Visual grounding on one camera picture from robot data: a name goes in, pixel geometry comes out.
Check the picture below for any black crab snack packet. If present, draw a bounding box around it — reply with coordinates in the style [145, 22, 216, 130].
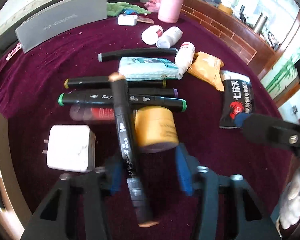
[219, 70, 255, 129]

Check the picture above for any large white charger plug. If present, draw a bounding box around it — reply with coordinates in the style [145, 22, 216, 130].
[46, 125, 96, 173]

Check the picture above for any orange-capped black marker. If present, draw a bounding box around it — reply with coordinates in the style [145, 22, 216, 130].
[109, 72, 159, 228]

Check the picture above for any red transparent packet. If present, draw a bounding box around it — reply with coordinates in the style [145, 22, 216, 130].
[69, 105, 115, 122]

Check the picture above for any green-capped black marker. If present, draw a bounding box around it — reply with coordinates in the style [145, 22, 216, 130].
[57, 92, 187, 112]

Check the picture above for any purple-capped black marker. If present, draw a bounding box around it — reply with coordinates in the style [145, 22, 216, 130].
[67, 88, 178, 98]

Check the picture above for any yellow snack packet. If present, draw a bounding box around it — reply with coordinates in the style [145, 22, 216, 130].
[187, 51, 224, 92]

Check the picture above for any yellow-capped black marker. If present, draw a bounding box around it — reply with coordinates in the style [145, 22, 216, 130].
[64, 76, 166, 89]

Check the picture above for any teal tissue pack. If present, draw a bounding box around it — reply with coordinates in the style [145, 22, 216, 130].
[118, 57, 180, 81]

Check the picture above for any white gloved right hand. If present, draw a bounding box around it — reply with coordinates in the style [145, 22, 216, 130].
[277, 171, 300, 230]

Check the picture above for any wooden headboard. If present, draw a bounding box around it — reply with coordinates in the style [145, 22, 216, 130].
[181, 0, 275, 75]

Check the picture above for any maroon bedspread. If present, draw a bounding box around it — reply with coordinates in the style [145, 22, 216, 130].
[0, 18, 292, 239]

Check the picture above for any steel thermos on shelf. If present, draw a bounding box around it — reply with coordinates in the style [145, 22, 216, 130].
[253, 13, 268, 34]

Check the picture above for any white spray bottle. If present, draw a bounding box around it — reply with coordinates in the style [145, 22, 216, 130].
[175, 42, 195, 78]

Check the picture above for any grey-capped black marker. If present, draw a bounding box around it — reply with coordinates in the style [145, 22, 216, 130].
[97, 48, 178, 62]

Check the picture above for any white pill bottle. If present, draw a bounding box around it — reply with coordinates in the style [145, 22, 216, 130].
[156, 27, 183, 48]

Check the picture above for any white bottle red label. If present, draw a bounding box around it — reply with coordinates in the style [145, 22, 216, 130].
[141, 25, 163, 45]

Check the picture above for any small white charger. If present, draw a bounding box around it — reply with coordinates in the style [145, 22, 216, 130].
[117, 14, 138, 26]

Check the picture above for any pink wrapper strip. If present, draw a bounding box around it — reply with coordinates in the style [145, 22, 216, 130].
[137, 16, 154, 24]

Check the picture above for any blue small object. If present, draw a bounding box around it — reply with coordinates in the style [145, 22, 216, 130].
[122, 9, 138, 15]

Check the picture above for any pink thermos bottle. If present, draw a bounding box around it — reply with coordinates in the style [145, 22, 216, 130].
[158, 0, 184, 23]

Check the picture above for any green cloth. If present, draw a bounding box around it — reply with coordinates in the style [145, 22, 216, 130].
[107, 2, 151, 17]

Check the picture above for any grey shoe box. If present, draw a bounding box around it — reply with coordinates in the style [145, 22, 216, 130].
[15, 0, 107, 53]

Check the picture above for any pink cloth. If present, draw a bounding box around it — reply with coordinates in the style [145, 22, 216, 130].
[144, 0, 161, 13]

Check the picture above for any pink bead bracelet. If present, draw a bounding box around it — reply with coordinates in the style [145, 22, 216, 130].
[6, 42, 23, 61]

